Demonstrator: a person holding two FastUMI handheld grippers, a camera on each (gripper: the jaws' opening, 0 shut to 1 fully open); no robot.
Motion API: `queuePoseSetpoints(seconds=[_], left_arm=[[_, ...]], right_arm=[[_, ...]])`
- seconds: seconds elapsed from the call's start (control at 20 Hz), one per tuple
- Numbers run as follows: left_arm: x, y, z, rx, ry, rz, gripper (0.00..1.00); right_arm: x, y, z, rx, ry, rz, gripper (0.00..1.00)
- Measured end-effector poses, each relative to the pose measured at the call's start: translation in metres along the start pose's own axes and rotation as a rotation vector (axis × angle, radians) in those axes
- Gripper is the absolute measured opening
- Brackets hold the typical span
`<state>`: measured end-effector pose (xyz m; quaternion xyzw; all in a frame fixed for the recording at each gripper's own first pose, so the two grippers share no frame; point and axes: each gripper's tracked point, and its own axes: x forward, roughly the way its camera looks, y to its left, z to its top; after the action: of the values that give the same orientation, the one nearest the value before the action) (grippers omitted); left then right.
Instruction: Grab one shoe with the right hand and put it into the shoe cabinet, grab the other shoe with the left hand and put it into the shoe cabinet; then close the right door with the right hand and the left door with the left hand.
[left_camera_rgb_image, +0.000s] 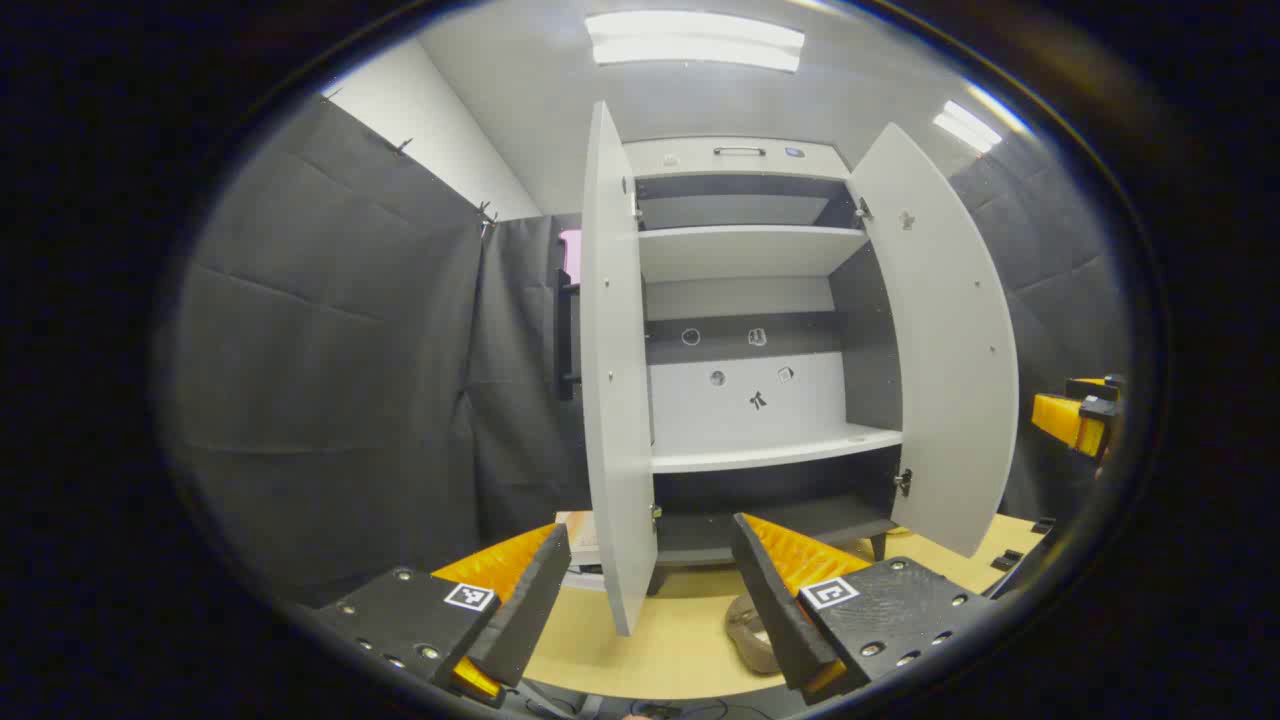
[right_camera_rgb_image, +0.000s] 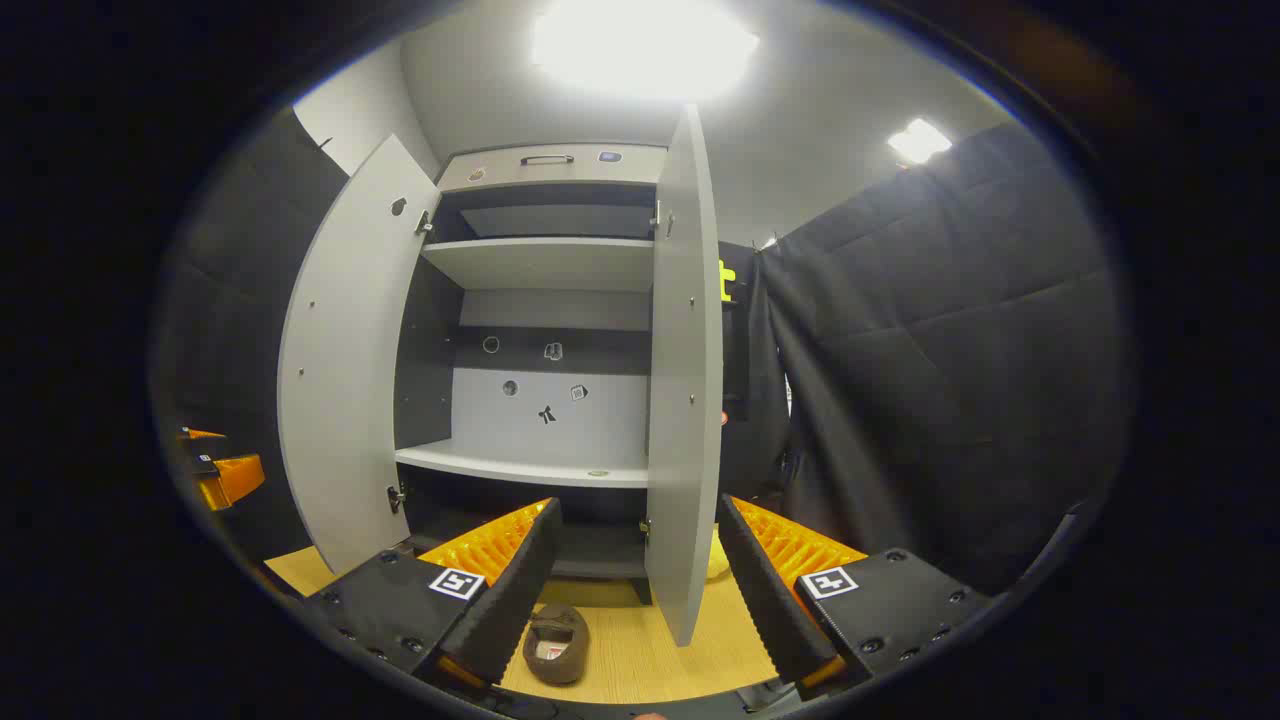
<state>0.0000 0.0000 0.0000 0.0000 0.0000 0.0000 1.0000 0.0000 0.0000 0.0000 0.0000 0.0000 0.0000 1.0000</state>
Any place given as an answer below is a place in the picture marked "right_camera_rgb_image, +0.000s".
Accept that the small ceiling light panel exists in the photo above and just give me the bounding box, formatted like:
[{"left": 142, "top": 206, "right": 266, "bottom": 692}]
[{"left": 888, "top": 118, "right": 953, "bottom": 166}]

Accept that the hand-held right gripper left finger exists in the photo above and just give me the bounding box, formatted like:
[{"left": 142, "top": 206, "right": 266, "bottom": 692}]
[{"left": 300, "top": 497, "right": 564, "bottom": 691}]

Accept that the black backdrop cloth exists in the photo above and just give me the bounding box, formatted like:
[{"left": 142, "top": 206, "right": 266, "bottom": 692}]
[
  {"left": 160, "top": 105, "right": 351, "bottom": 561},
  {"left": 718, "top": 120, "right": 1136, "bottom": 598}
]

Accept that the large ceiling light panel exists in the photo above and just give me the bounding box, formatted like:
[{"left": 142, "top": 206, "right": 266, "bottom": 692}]
[{"left": 530, "top": 0, "right": 761, "bottom": 101}]

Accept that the brown fuzzy shoe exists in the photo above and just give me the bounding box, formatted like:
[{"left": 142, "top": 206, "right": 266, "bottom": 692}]
[{"left": 522, "top": 603, "right": 591, "bottom": 686}]

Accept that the grey shoe cabinet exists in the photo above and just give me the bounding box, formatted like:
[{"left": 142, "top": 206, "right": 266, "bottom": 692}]
[{"left": 392, "top": 141, "right": 673, "bottom": 607}]

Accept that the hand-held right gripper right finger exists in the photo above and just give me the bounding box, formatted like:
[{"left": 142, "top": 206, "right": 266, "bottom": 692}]
[{"left": 716, "top": 494, "right": 991, "bottom": 701}]

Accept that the grey shoe cabinet door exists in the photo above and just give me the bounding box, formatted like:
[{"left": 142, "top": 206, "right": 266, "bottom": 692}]
[
  {"left": 277, "top": 133, "right": 443, "bottom": 578},
  {"left": 643, "top": 103, "right": 724, "bottom": 648}
]

